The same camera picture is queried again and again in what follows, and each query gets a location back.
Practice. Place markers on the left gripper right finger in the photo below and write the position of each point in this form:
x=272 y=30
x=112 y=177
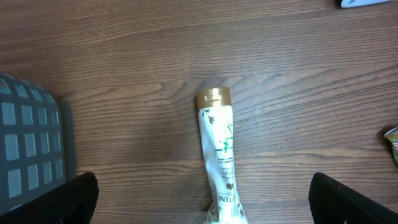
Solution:
x=332 y=202

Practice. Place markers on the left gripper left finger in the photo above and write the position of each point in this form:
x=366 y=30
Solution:
x=73 y=202

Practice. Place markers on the white tube with gold cap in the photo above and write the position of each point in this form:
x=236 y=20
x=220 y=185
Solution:
x=215 y=119

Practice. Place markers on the green yellow snack pouch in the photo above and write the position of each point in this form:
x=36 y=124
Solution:
x=392 y=136

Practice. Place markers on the grey plastic basket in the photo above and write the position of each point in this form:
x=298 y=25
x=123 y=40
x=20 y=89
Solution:
x=32 y=148

